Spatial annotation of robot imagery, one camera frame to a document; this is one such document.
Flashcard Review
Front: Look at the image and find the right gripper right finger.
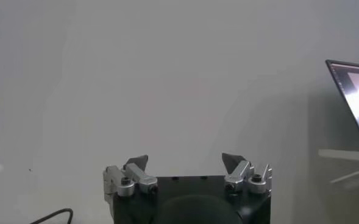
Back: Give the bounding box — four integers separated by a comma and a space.
221, 152, 272, 195

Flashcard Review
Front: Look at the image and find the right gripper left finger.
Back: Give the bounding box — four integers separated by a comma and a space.
103, 154, 158, 197

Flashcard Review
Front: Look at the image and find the black cooker power cord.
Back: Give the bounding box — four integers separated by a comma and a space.
29, 208, 74, 224

